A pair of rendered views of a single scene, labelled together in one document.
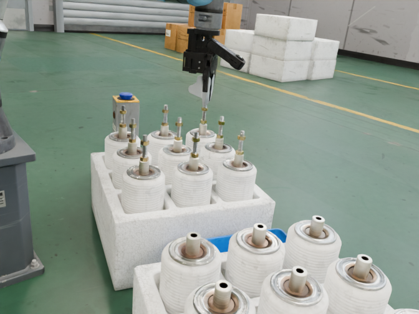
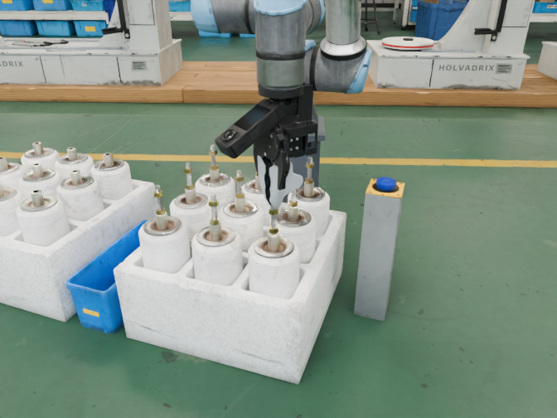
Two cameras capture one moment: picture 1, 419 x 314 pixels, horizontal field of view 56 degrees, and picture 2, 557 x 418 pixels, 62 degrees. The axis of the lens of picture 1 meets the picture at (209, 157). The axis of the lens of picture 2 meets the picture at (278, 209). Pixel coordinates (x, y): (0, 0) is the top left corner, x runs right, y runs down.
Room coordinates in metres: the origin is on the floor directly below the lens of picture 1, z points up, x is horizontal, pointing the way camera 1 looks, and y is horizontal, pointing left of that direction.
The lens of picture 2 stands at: (1.62, -0.49, 0.72)
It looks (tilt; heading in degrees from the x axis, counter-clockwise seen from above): 28 degrees down; 134
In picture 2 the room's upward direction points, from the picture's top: straight up
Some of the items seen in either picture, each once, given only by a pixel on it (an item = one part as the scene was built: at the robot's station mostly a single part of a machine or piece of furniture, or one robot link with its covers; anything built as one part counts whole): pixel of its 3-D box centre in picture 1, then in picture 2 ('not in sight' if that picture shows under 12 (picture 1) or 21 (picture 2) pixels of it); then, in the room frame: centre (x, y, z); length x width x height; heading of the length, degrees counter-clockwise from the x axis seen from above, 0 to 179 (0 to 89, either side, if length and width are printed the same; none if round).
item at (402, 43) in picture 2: not in sight; (407, 43); (0.13, 2.15, 0.29); 0.30 x 0.30 x 0.06
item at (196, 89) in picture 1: (198, 91); (276, 177); (1.09, 0.05, 0.38); 0.06 x 0.03 x 0.09; 77
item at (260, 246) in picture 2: (202, 133); (273, 246); (1.11, 0.03, 0.25); 0.08 x 0.08 x 0.01
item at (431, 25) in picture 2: not in sight; (440, 21); (-0.79, 4.41, 0.18); 0.50 x 0.41 x 0.37; 136
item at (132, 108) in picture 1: (125, 146); (377, 253); (1.18, 0.28, 0.16); 0.07 x 0.07 x 0.31; 25
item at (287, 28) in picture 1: (285, 27); not in sight; (3.76, -0.56, 0.45); 0.39 x 0.39 x 0.18; 42
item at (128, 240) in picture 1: (173, 204); (243, 271); (0.95, 0.09, 0.09); 0.39 x 0.39 x 0.18; 25
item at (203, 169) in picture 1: (192, 168); (191, 201); (0.84, 0.04, 0.25); 0.08 x 0.08 x 0.01
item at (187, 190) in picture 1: (190, 202); (195, 235); (0.84, 0.04, 0.16); 0.10 x 0.10 x 0.18
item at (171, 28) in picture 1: (179, 37); not in sight; (5.07, 0.52, 0.15); 0.30 x 0.24 x 0.30; 130
